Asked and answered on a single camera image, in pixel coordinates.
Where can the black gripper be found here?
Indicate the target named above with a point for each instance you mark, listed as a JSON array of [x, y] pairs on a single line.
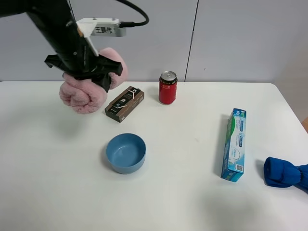
[[55, 21]]

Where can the pink towel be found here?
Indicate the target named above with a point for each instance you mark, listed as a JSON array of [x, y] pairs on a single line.
[[86, 97]]

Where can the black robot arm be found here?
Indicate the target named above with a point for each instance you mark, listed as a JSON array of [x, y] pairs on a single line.
[[14, 7]]

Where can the brown rectangular cardboard box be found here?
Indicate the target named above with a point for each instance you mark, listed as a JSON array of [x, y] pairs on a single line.
[[124, 103]]

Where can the red soda can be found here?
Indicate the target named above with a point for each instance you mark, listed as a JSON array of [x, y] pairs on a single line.
[[167, 87]]

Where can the blue plastic bowl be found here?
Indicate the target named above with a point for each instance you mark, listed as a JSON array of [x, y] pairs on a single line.
[[126, 153]]

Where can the blue white toothpaste box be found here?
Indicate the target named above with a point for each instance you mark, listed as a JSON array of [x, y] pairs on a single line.
[[234, 148]]

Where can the blue rolled towel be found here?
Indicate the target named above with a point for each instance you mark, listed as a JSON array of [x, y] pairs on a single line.
[[283, 174]]

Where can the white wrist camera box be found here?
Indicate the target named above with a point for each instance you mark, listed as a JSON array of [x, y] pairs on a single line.
[[107, 27]]

